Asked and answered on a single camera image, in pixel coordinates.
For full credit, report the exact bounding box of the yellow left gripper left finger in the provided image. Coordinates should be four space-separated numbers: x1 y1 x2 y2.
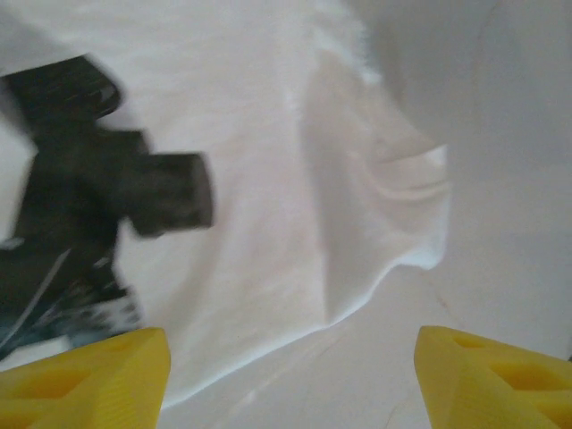
0 326 172 429

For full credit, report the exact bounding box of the white t-shirt with black print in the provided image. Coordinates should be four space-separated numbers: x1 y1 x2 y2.
0 0 450 410

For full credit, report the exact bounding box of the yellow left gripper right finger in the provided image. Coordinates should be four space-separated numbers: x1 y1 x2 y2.
414 324 572 429

